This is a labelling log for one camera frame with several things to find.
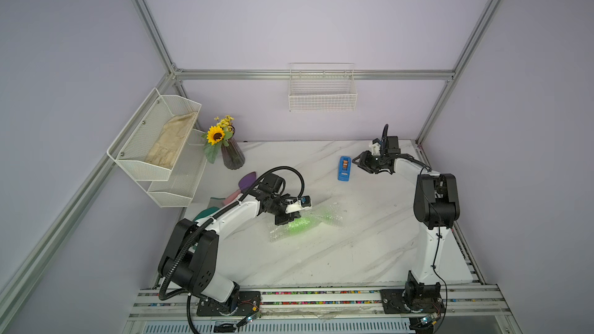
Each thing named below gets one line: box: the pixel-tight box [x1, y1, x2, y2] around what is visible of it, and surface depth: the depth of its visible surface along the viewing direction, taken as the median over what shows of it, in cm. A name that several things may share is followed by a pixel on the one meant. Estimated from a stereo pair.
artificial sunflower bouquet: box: [201, 115, 235, 164], surface depth 92 cm
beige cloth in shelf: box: [145, 111, 198, 169], surface depth 82 cm
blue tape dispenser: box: [337, 156, 352, 182], surface depth 108 cm
